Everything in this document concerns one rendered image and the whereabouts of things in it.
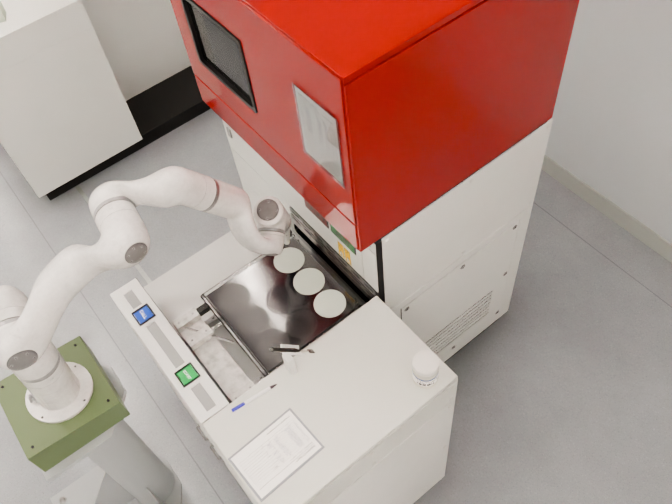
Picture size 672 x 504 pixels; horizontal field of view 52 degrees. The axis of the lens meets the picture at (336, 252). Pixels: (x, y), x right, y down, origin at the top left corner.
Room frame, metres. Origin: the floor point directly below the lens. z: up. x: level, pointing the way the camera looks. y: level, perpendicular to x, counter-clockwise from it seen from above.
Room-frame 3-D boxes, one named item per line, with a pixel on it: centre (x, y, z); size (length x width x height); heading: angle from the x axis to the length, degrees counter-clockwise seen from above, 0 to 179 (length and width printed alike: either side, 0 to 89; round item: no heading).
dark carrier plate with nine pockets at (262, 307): (1.14, 0.19, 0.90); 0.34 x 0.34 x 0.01; 31
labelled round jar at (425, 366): (0.79, -0.19, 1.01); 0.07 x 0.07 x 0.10
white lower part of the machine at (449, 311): (1.60, -0.19, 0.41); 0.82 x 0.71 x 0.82; 31
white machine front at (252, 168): (1.42, 0.10, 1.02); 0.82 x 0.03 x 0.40; 31
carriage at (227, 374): (0.99, 0.41, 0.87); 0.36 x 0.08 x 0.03; 31
